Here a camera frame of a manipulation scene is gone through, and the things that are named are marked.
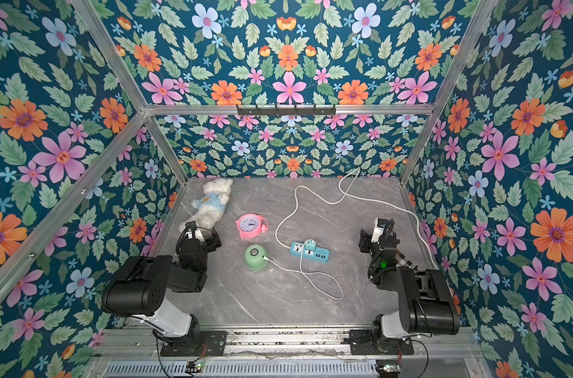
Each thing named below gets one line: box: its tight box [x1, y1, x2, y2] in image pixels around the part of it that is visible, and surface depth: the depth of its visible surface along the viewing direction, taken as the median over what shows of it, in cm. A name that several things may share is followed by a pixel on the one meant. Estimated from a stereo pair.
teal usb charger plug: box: [303, 238, 317, 256], surface depth 92 cm
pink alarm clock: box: [234, 213, 270, 240], surface depth 102 cm
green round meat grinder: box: [243, 244, 269, 271], surface depth 84 cm
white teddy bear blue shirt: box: [178, 177, 233, 233], surface depth 103 cm
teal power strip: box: [289, 240, 331, 264], surface depth 93 cm
